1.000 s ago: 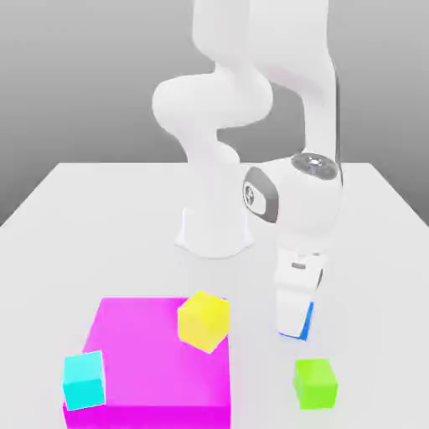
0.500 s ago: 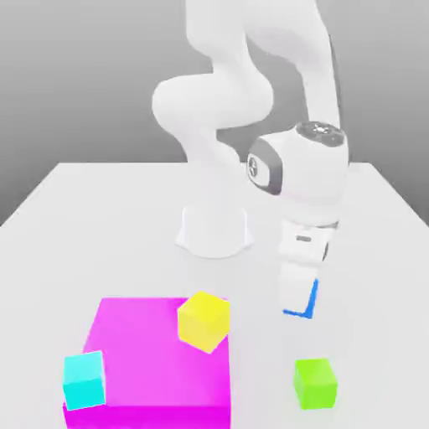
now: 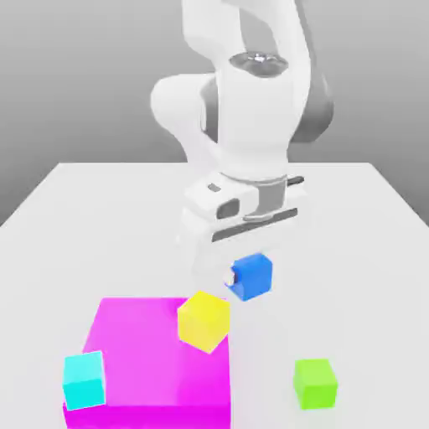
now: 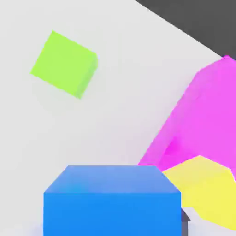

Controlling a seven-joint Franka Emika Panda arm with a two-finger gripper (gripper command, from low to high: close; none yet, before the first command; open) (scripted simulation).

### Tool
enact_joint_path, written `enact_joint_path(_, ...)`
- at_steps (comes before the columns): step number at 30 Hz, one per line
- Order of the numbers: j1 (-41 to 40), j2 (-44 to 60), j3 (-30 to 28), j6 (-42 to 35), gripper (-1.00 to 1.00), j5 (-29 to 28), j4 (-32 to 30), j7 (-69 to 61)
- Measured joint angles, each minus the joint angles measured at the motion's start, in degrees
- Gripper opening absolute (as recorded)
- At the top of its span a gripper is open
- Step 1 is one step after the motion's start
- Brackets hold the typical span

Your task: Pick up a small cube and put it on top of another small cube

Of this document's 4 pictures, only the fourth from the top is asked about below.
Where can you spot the small yellow cube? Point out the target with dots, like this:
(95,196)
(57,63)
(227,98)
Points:
(208,188)

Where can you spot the small blue cube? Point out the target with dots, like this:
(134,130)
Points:
(112,212)

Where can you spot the large magenta box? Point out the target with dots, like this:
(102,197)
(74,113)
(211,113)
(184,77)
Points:
(201,119)

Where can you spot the small green cube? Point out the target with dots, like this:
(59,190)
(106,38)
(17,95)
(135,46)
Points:
(64,64)

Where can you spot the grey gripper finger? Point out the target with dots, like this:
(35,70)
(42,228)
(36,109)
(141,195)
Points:
(184,224)

